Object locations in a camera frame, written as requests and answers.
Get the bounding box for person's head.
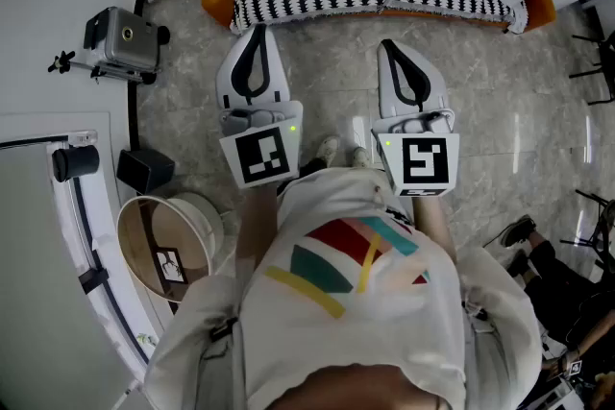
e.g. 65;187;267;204
271;362;453;410

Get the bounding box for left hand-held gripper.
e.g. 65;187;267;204
215;24;305;191

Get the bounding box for person's left forearm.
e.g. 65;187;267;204
237;184;280;270

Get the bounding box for person's left shoe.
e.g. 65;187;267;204
314;134;342;170

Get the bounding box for black box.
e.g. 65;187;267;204
116;148;177;196

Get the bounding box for person's right forearm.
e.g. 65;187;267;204
411;195;457;263

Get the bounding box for person's black trousers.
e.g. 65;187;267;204
297;157;331;181

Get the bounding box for person's white printed shirt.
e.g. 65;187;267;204
143;166;544;410

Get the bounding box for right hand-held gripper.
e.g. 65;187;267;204
372;38;461;198

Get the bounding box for black metal chair frame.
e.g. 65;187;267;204
569;31;615;107
559;189;615;273

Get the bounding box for white framed glass panel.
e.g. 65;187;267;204
0;111;162;410

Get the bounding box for silver hard case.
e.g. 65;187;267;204
84;6;172;85

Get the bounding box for black cylinder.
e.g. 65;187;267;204
51;144;101;183

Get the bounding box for black white printed card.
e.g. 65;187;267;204
156;247;188;285

